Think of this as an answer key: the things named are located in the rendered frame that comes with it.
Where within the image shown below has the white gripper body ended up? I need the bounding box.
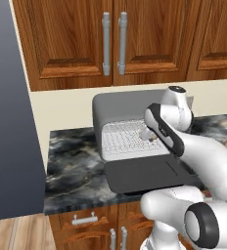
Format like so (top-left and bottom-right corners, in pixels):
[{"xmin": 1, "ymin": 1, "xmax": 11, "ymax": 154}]
[{"xmin": 140, "ymin": 125, "xmax": 159, "ymax": 143}]

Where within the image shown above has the grey toaster oven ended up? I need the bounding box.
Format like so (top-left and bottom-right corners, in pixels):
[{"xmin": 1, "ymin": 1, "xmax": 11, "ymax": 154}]
[{"xmin": 91, "ymin": 89, "xmax": 196, "ymax": 162}]

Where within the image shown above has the dark grey toaster oven door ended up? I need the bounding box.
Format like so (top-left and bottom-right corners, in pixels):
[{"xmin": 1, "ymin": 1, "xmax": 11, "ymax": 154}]
[{"xmin": 104, "ymin": 153, "xmax": 199, "ymax": 196}]

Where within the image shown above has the wooden drawer front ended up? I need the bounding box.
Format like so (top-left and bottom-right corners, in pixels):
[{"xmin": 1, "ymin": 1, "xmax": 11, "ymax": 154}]
[
  {"xmin": 48, "ymin": 204, "xmax": 119, "ymax": 233},
  {"xmin": 117, "ymin": 200, "xmax": 146, "ymax": 226}
]

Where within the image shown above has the wooden base cupboard door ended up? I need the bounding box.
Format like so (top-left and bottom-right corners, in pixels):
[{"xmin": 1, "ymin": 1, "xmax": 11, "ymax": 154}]
[
  {"xmin": 117, "ymin": 220, "xmax": 157, "ymax": 250},
  {"xmin": 52, "ymin": 224, "xmax": 119, "ymax": 250}
]

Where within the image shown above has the dark grey fridge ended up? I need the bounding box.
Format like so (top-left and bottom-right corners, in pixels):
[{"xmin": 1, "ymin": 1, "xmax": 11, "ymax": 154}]
[{"xmin": 0, "ymin": 0, "xmax": 48, "ymax": 223}]

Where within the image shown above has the wire toaster oven rack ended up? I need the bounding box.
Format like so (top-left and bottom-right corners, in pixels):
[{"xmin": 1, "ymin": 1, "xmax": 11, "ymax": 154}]
[{"xmin": 101, "ymin": 119, "xmax": 170, "ymax": 161}]

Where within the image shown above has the grey cupboard door handle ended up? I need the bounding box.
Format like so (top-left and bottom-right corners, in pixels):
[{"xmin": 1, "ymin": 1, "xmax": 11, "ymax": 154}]
[
  {"xmin": 101, "ymin": 11, "xmax": 112, "ymax": 77},
  {"xmin": 116, "ymin": 11, "xmax": 129, "ymax": 76}
]

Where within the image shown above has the wooden wall cupboard door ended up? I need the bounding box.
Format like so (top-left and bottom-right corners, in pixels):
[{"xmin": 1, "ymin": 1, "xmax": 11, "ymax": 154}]
[
  {"xmin": 12, "ymin": 0, "xmax": 114, "ymax": 92},
  {"xmin": 113, "ymin": 0, "xmax": 199, "ymax": 87},
  {"xmin": 186, "ymin": 0, "xmax": 227, "ymax": 82}
]

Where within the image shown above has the grey drawer handle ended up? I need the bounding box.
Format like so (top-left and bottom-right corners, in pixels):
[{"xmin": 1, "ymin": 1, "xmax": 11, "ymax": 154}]
[{"xmin": 71, "ymin": 211, "xmax": 100, "ymax": 227}]

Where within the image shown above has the grey base cupboard handle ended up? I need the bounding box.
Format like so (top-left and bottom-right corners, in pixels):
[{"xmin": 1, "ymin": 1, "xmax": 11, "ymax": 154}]
[
  {"xmin": 109, "ymin": 228, "xmax": 117, "ymax": 250},
  {"xmin": 119, "ymin": 226, "xmax": 129, "ymax": 250}
]

